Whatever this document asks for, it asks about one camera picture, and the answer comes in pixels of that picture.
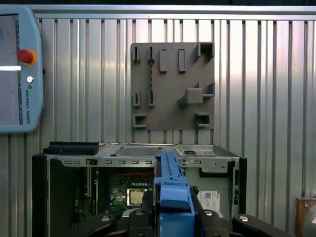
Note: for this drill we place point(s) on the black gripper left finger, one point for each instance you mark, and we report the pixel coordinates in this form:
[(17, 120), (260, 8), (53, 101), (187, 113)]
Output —
[(140, 222)]

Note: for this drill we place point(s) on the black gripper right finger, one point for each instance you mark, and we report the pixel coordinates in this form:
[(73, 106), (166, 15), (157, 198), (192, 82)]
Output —
[(212, 222)]

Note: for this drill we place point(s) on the hard disk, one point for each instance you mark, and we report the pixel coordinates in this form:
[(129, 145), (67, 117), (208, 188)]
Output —
[(172, 197)]

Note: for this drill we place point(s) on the silver CPU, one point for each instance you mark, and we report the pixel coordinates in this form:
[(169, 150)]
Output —
[(135, 196)]

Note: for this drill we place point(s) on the grey power supply unit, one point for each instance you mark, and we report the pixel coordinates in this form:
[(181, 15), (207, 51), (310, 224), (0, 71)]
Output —
[(214, 180)]

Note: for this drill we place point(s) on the green motherboard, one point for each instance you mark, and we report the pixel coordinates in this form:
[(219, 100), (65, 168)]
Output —
[(116, 182)]

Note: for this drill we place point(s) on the black open PC case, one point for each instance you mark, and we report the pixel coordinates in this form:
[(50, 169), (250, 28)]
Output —
[(39, 197)]

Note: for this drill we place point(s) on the grey parts rack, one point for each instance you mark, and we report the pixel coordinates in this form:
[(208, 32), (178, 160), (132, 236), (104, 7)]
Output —
[(170, 103)]

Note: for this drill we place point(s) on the RAM stick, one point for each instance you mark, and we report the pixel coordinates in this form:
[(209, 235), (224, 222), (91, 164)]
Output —
[(150, 74)]

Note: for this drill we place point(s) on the pale blue teach pendant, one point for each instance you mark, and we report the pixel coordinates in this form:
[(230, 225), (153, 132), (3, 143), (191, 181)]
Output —
[(29, 103)]

